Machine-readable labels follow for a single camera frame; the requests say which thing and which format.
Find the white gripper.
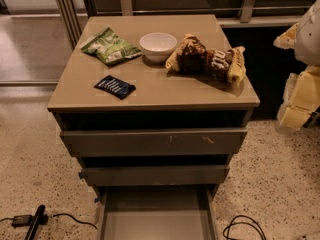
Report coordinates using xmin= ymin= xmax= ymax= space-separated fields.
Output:
xmin=273 ymin=0 xmax=320 ymax=130

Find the middle drawer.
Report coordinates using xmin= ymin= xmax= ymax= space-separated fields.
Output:
xmin=81 ymin=165 xmax=229 ymax=186

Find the grey drawer cabinet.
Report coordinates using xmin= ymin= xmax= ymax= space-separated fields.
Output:
xmin=46 ymin=14 xmax=261 ymax=240

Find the top drawer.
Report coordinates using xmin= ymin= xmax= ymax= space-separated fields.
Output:
xmin=61 ymin=128 xmax=247 ymax=157

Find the green chip bag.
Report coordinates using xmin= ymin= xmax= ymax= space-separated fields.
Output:
xmin=80 ymin=27 xmax=142 ymax=66

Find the open bottom drawer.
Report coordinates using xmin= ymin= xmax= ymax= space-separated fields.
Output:
xmin=96 ymin=185 xmax=219 ymax=240

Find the grey object right floor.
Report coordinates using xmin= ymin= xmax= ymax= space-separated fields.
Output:
xmin=303 ymin=107 xmax=320 ymax=128

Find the white bowl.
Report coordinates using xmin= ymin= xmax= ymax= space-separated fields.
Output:
xmin=139 ymin=32 xmax=177 ymax=64

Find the dark blue snack packet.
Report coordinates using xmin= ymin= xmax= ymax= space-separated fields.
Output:
xmin=94 ymin=75 xmax=136 ymax=100

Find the black bar on floor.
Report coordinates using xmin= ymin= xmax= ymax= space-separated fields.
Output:
xmin=24 ymin=205 xmax=48 ymax=240

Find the black power adapter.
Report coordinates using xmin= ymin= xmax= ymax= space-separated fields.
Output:
xmin=11 ymin=215 xmax=32 ymax=227

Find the metal shelf frame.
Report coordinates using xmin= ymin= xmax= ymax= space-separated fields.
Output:
xmin=56 ymin=0 xmax=316 ymax=45

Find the black coiled cable right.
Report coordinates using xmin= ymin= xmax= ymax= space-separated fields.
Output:
xmin=222 ymin=214 xmax=267 ymax=240

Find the black cable left floor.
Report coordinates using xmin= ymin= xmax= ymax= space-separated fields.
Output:
xmin=0 ymin=212 xmax=99 ymax=231

